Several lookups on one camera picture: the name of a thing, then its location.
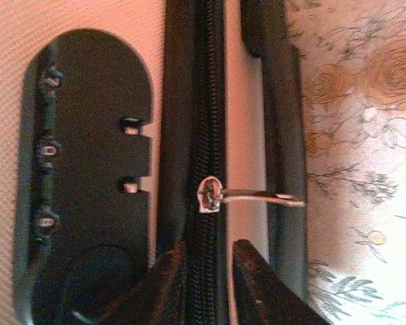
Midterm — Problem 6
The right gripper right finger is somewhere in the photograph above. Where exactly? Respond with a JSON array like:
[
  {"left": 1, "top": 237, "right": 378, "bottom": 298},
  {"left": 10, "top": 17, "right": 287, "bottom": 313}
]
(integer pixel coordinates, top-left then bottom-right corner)
[{"left": 232, "top": 238, "right": 331, "bottom": 325}]

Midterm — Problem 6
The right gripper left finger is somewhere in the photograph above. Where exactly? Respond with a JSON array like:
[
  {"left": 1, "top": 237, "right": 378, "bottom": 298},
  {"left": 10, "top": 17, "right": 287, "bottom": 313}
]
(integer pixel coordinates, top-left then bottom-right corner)
[{"left": 97, "top": 241, "right": 189, "bottom": 325}]

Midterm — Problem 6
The silver zipper pull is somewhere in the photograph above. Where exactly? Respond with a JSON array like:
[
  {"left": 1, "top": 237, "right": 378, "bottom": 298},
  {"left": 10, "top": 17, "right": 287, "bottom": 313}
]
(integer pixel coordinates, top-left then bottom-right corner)
[{"left": 196, "top": 175, "right": 306, "bottom": 215}]

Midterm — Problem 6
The white hard-shell suitcase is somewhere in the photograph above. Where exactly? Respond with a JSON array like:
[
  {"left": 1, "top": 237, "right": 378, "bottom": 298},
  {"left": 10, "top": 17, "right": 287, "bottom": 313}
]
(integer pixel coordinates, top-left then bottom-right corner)
[{"left": 0, "top": 0, "right": 309, "bottom": 325}]

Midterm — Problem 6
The floral tablecloth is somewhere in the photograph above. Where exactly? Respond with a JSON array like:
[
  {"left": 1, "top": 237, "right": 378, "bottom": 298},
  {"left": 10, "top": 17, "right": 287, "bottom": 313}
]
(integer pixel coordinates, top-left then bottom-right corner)
[{"left": 284, "top": 0, "right": 406, "bottom": 325}]

